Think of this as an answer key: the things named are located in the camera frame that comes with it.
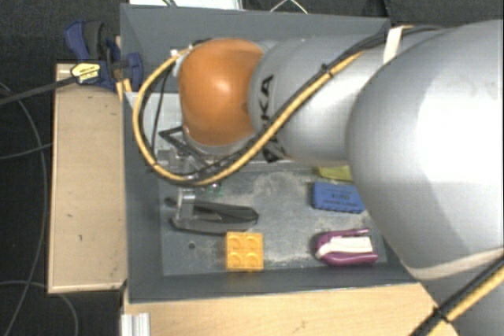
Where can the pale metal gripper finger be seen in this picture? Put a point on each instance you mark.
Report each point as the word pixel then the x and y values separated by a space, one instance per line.
pixel 186 204

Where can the yellow toy brick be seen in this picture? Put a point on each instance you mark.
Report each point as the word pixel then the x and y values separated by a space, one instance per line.
pixel 244 251

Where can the pale wood board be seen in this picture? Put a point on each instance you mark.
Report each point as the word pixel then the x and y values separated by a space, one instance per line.
pixel 88 185

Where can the grey metal bin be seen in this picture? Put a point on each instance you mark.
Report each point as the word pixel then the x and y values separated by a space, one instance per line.
pixel 283 204

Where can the blue sponge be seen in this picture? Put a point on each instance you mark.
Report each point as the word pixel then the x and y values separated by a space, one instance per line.
pixel 338 197

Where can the yellow sponge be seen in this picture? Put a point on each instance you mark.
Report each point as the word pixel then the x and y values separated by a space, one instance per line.
pixel 334 172

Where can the purple and white stapler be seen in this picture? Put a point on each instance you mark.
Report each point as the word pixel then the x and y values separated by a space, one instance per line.
pixel 346 248

